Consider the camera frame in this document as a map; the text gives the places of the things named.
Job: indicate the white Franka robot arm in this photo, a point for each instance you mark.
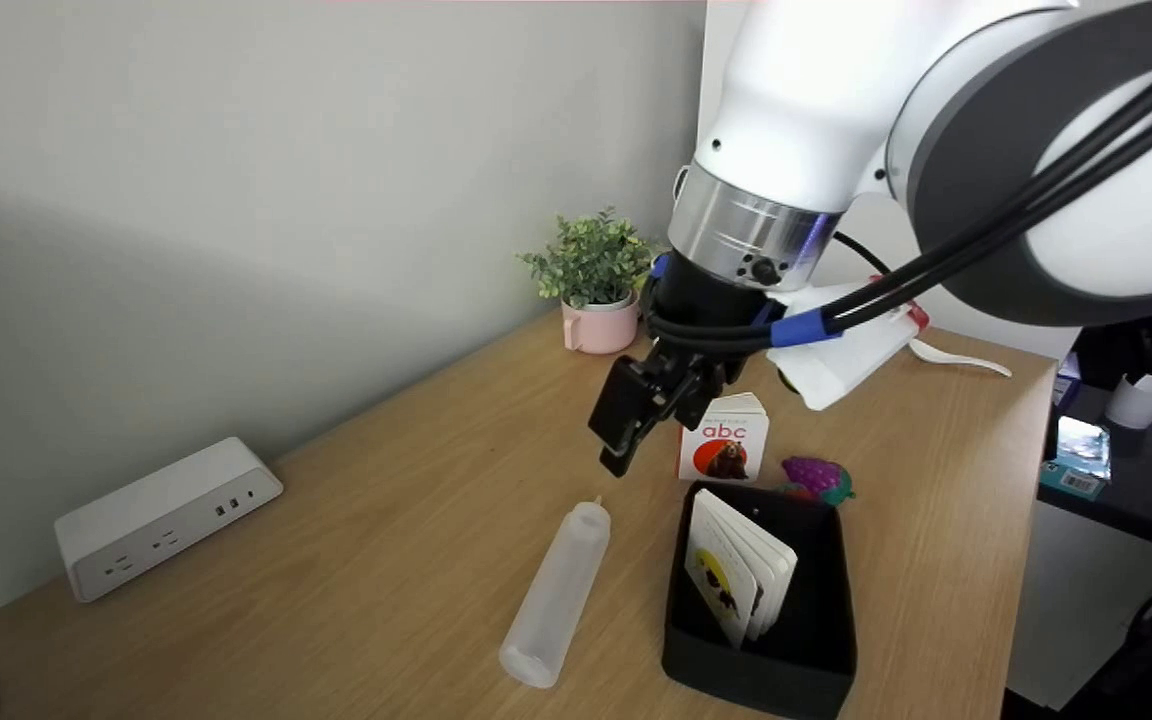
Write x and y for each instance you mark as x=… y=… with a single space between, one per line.
x=801 y=80

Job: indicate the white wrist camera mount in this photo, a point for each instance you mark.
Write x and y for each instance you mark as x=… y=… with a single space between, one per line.
x=850 y=361

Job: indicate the white plastic spoon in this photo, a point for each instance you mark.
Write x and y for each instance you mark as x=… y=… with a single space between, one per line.
x=949 y=356

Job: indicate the small red abc book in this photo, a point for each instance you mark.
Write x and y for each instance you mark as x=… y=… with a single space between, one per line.
x=727 y=441

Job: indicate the white paper cup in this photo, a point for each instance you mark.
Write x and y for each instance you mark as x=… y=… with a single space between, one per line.
x=1141 y=400

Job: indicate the white power strip box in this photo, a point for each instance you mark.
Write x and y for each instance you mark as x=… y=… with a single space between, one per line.
x=162 y=520

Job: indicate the black plastic box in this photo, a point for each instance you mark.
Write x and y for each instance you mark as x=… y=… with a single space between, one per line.
x=816 y=642

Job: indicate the green plant in pink mug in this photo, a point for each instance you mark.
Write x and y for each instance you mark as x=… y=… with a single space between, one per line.
x=594 y=266

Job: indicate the translucent squeeze bottle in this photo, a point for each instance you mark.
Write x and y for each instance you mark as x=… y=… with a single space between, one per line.
x=558 y=594

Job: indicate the purple toy grapes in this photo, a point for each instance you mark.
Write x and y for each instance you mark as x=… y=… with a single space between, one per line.
x=816 y=479

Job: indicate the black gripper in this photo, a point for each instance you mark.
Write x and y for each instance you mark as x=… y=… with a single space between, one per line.
x=701 y=313

